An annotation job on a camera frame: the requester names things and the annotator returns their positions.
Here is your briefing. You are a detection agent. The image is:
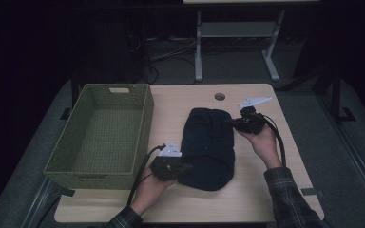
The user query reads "green woven basket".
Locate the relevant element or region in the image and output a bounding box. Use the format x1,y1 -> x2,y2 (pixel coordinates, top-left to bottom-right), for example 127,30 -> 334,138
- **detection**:
43,83 -> 155,191

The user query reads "black tape strip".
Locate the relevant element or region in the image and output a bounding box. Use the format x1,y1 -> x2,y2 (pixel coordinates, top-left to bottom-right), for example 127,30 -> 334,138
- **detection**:
58,188 -> 76,198
300,187 -> 325,198

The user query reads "person's right hand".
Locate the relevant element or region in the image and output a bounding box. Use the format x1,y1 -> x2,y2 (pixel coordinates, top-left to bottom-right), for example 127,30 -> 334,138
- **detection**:
237,124 -> 283,170

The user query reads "right hand-held gripper cable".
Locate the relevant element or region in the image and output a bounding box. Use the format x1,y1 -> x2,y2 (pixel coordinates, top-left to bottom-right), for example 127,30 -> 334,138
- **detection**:
259,113 -> 287,168

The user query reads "person's left hand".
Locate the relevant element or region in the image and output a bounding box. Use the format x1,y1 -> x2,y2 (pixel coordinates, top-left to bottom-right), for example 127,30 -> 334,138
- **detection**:
128,165 -> 177,217

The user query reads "hand-held gripper cable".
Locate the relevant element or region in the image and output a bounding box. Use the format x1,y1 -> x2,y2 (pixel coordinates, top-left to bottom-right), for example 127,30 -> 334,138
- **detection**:
259,113 -> 287,168
126,143 -> 167,207

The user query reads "left hand-held gripper cable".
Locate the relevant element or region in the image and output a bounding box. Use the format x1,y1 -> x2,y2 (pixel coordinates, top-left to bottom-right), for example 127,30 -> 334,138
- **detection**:
126,143 -> 167,207

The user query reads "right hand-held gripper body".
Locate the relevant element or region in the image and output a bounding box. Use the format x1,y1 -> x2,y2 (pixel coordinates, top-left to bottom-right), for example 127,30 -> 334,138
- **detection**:
232,95 -> 274,135

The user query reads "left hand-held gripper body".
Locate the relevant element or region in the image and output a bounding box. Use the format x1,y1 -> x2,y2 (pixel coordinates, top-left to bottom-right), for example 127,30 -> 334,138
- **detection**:
149,141 -> 184,182

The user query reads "grey metal rail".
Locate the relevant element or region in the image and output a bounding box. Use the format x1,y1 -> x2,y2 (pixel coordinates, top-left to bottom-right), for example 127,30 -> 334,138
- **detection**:
317,94 -> 365,219
20,177 -> 61,228

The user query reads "navy fishbone print garment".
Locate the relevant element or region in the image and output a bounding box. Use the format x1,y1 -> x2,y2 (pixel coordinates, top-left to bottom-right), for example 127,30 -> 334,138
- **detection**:
177,107 -> 237,192

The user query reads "bundle of floor cables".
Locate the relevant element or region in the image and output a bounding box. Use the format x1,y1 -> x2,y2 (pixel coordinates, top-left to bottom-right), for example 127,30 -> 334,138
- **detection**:
127,34 -> 201,85

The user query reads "white metal stand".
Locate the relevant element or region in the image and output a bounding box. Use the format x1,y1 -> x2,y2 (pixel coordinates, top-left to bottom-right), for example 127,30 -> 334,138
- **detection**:
183,0 -> 321,83

